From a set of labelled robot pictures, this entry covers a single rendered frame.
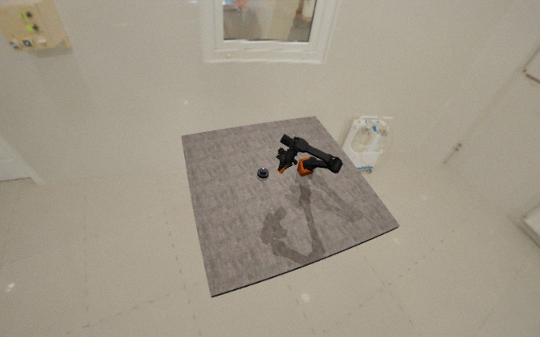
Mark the black round pedestal with silver shaft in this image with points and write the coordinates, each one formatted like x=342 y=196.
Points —
x=262 y=173

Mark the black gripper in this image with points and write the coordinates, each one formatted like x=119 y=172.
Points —
x=287 y=159

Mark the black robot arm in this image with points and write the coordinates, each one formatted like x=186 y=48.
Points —
x=301 y=145

